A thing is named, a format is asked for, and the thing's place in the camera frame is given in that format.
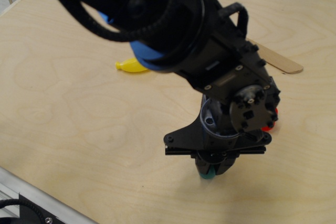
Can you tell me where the yellow toy banana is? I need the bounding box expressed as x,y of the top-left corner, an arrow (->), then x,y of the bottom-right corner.
115,58 -> 149,73

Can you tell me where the dark green toy cucumber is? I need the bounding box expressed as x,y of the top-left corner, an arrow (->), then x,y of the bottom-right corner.
197,165 -> 216,179

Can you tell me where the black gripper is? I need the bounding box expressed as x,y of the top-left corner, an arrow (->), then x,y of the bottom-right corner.
164,95 -> 272,178

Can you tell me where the black braided cable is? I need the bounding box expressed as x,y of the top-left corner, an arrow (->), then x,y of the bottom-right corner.
0,199 -> 45,224

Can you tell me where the black corner bracket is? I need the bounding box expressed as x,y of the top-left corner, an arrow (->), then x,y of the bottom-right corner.
19,195 -> 64,224

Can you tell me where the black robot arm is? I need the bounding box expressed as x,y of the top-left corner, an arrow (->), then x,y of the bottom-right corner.
59,0 -> 280,178

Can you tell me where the red toy bell pepper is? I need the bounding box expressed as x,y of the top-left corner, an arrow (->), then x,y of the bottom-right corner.
261,107 -> 278,132

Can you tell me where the aluminium table frame rail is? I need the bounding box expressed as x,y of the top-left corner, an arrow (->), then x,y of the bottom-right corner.
1,168 -> 95,223

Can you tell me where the wooden toy knife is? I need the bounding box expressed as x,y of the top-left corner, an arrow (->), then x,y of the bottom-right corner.
247,39 -> 303,74

